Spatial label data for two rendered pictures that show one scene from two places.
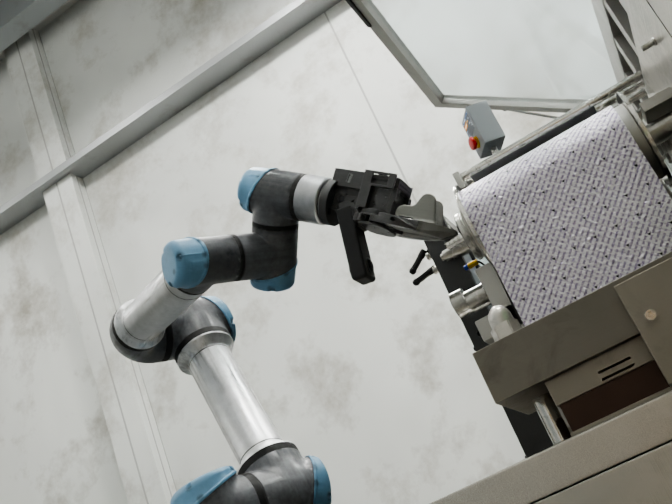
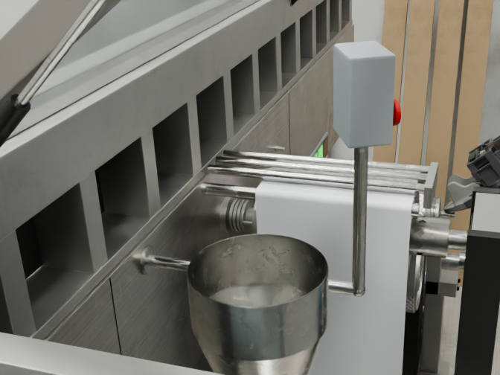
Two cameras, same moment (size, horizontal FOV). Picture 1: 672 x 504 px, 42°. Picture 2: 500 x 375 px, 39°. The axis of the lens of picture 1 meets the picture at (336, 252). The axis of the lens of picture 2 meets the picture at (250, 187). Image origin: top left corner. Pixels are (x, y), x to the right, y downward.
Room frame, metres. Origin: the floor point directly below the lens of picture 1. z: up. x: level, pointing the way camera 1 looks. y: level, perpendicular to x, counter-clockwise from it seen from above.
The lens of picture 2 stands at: (2.43, -0.48, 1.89)
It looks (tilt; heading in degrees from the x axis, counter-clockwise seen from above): 24 degrees down; 183
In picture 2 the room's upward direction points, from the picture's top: 3 degrees counter-clockwise
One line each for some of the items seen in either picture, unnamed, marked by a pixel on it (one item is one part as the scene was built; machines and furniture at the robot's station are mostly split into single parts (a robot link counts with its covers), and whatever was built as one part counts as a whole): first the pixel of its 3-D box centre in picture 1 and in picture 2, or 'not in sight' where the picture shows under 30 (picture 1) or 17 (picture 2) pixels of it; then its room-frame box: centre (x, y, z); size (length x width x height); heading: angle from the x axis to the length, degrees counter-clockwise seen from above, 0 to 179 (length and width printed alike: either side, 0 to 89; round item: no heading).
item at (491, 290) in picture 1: (522, 368); (440, 311); (1.22, -0.18, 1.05); 0.06 x 0.05 x 0.31; 73
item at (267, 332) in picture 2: not in sight; (258, 292); (1.83, -0.51, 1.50); 0.14 x 0.14 x 0.06
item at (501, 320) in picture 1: (503, 323); not in sight; (0.96, -0.14, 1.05); 0.04 x 0.04 x 0.04
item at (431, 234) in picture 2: not in sight; (429, 236); (1.42, -0.25, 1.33); 0.06 x 0.06 x 0.06; 73
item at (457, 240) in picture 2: (456, 249); (468, 241); (1.44, -0.20, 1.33); 0.06 x 0.03 x 0.03; 73
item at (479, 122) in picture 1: (479, 130); (369, 93); (1.69, -0.39, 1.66); 0.07 x 0.07 x 0.10; 10
